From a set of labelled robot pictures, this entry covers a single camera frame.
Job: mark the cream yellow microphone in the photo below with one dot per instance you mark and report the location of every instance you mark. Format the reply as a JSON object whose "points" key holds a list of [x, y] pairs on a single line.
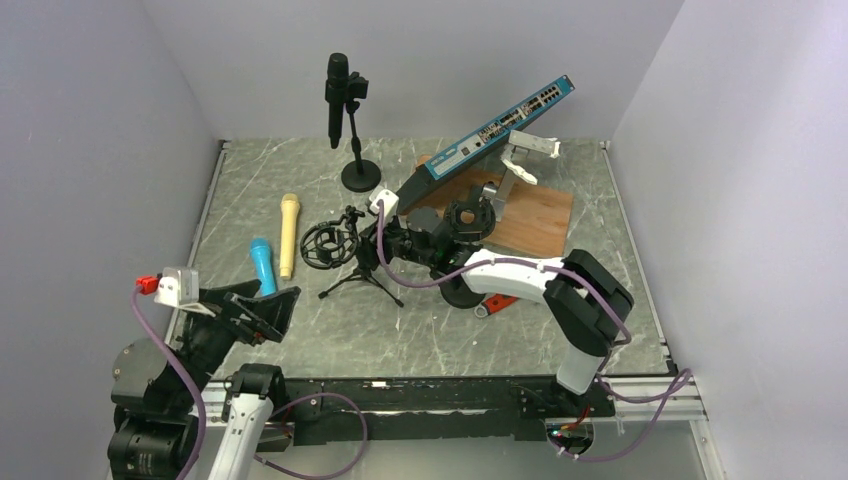
{"points": [[289, 208]]}

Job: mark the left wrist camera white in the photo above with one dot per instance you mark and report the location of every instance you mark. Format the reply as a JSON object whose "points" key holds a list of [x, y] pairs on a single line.
{"points": [[175, 287]]}

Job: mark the black round base stand rear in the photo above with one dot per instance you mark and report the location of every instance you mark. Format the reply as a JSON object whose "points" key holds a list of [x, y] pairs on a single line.
{"points": [[360, 175]]}

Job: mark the black microphone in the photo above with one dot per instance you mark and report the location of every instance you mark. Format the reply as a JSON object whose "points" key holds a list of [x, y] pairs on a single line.
{"points": [[336, 94]]}

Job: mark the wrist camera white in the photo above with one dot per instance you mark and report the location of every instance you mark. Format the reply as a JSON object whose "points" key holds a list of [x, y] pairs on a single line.
{"points": [[175, 287], [385, 200]]}

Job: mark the blue network switch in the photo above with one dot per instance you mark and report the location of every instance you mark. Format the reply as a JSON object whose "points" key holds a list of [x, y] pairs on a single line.
{"points": [[453, 160]]}

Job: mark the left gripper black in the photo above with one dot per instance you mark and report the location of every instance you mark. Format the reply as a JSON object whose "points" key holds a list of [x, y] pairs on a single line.
{"points": [[267, 316]]}

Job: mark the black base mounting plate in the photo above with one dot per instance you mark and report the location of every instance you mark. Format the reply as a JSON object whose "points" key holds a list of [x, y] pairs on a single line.
{"points": [[317, 411]]}

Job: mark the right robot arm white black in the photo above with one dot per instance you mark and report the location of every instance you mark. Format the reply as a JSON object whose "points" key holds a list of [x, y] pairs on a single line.
{"points": [[587, 302]]}

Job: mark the red handled adjustable wrench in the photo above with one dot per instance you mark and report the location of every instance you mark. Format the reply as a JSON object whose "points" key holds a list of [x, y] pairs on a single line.
{"points": [[493, 305]]}

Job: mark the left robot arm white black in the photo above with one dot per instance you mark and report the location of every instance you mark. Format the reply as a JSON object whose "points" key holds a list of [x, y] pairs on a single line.
{"points": [[160, 417]]}

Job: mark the black tripod shock mount stand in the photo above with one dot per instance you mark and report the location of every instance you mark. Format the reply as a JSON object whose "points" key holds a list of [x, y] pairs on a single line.
{"points": [[331, 244]]}

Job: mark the wooden board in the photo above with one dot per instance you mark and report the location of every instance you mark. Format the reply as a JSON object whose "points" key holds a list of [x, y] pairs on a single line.
{"points": [[536, 218]]}

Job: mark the white metal bracket stand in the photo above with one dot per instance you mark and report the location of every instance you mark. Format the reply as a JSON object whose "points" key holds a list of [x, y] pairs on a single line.
{"points": [[520, 147]]}

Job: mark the blue microphone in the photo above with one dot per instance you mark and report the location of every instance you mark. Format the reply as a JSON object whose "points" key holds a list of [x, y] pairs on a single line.
{"points": [[261, 255]]}

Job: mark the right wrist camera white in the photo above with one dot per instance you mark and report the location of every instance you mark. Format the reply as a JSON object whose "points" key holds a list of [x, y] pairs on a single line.
{"points": [[385, 200]]}

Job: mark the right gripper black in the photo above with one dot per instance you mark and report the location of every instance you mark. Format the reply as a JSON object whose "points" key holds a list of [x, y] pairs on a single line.
{"points": [[392, 224]]}

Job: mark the black shock mount desk stand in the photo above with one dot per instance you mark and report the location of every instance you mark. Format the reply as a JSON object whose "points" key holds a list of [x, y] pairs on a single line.
{"points": [[469, 221]]}

